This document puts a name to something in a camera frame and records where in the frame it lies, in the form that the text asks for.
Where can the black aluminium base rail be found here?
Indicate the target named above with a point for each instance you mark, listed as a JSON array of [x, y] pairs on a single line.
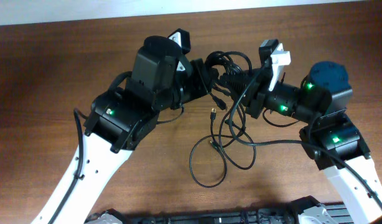
[[303, 210]]

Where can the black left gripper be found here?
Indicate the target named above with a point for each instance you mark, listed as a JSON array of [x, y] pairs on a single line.
[[198, 76]]

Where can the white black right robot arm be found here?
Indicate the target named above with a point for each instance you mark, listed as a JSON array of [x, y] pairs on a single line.
[[329, 137]]

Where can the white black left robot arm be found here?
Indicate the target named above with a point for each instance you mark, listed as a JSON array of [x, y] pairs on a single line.
[[120, 118]]

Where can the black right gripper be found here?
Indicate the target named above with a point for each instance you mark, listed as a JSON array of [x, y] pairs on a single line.
[[255, 93]]

